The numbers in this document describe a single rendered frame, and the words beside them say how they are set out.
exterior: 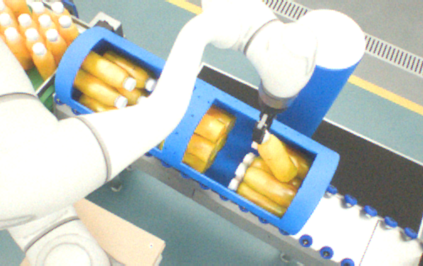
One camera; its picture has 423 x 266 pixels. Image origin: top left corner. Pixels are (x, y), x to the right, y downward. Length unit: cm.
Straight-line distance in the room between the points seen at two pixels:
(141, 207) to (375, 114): 155
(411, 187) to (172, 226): 133
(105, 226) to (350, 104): 195
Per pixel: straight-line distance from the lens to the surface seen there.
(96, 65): 145
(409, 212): 259
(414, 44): 338
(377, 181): 257
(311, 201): 125
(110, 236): 134
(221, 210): 155
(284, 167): 128
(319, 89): 181
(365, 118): 289
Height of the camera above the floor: 236
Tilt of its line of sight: 65 degrees down
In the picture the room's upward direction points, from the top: 11 degrees clockwise
